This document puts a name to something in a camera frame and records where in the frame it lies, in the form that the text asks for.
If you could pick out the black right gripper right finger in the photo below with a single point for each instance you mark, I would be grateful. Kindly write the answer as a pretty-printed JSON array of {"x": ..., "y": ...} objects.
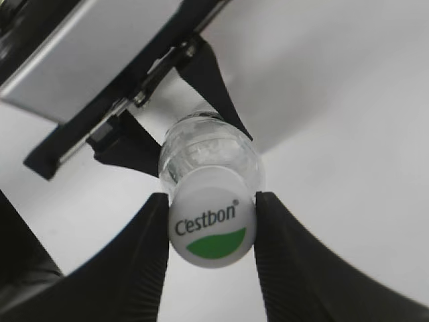
[{"x": 303, "y": 280}]

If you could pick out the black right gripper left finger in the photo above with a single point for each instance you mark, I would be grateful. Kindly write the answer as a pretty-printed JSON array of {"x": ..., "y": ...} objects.
[{"x": 122, "y": 282}]

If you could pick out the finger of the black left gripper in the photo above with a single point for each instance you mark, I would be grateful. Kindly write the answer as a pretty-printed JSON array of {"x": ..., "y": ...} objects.
[
  {"x": 200, "y": 69},
  {"x": 122, "y": 141}
]

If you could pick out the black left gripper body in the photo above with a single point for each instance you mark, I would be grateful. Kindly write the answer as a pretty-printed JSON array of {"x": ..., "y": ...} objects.
[{"x": 134, "y": 86}]

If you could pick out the clear plastic water bottle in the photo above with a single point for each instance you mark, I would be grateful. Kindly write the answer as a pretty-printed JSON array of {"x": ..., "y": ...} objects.
[{"x": 203, "y": 138}]

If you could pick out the white green bottle cap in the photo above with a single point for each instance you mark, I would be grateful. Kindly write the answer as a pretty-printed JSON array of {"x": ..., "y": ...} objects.
[{"x": 212, "y": 221}]

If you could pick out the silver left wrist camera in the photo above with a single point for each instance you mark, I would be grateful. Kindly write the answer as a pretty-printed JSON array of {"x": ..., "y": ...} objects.
[{"x": 57, "y": 56}]

